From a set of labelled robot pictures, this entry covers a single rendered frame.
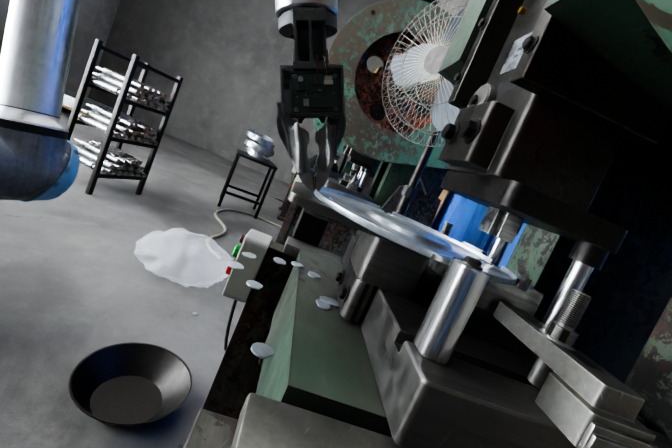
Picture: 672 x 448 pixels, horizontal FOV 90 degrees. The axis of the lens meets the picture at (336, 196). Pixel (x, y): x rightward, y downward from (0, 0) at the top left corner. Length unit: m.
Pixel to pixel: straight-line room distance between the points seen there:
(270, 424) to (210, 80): 7.26
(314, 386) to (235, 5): 7.53
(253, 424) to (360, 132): 1.61
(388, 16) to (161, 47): 6.32
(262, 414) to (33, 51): 0.65
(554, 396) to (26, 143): 0.76
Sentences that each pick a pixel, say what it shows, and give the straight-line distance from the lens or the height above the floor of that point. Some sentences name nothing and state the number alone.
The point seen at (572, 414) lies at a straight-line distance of 0.37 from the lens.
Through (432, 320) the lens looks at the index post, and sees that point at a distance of 0.33.
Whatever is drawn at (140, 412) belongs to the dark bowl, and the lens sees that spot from 1.21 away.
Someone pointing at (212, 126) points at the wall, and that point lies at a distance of 7.33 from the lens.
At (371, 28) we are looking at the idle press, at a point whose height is 1.51.
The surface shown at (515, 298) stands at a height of 0.76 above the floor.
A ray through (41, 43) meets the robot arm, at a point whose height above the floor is 0.82.
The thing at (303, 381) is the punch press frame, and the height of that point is 0.64.
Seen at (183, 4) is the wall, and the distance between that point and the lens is 7.92.
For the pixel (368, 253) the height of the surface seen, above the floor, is 0.74.
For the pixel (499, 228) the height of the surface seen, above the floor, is 0.83.
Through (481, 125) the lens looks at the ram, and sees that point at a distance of 0.46.
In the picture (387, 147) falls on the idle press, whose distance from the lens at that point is 1.81.
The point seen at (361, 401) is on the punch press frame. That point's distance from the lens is 0.35.
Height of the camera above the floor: 0.83
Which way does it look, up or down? 6 degrees down
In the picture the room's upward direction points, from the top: 23 degrees clockwise
